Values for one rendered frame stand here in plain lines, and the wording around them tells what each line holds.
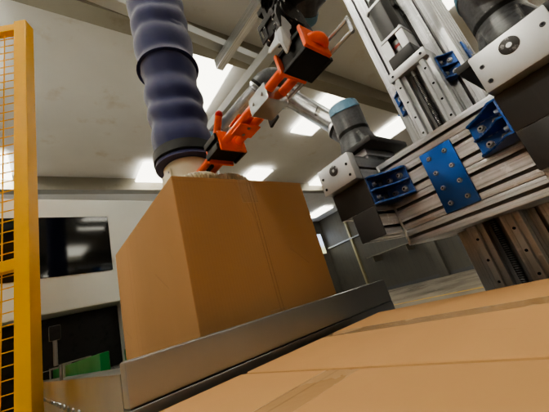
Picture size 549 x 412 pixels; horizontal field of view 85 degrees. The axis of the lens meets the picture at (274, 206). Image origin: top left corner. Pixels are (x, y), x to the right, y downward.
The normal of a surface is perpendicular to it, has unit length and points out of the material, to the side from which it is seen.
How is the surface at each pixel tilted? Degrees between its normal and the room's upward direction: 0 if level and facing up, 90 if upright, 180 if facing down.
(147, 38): 101
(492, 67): 90
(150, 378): 90
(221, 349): 90
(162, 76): 78
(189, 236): 90
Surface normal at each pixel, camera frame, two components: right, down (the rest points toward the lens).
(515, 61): -0.79, 0.03
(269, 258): 0.58, -0.41
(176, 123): -0.05, -0.56
